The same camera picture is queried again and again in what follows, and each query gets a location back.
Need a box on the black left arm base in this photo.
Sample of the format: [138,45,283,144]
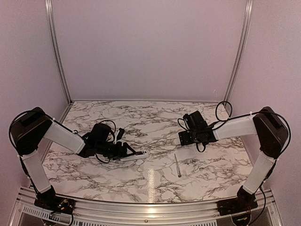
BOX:
[34,193,75,215]

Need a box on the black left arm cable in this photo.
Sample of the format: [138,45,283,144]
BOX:
[8,109,118,226]

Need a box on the aluminium frame left post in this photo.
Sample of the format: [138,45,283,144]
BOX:
[45,0,72,105]

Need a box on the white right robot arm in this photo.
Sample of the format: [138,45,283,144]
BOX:
[178,106,291,211]

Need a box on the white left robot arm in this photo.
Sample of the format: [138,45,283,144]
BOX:
[8,107,138,210]

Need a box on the white remote control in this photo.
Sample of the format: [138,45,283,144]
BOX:
[135,151,149,160]

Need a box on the aluminium front rail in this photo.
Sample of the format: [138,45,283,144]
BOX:
[8,187,283,226]

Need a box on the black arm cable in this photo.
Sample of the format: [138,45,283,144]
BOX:
[8,109,118,226]
[177,101,292,226]

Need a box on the aluminium frame right post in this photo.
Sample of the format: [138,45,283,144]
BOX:
[223,0,254,101]

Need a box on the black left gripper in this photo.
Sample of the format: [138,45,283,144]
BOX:
[96,141,136,160]

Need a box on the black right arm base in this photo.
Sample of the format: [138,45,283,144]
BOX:
[217,193,258,216]

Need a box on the aluminium frame post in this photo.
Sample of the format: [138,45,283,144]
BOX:
[45,0,72,105]
[223,0,254,101]

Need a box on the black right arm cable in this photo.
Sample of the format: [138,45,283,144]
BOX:
[177,101,292,226]

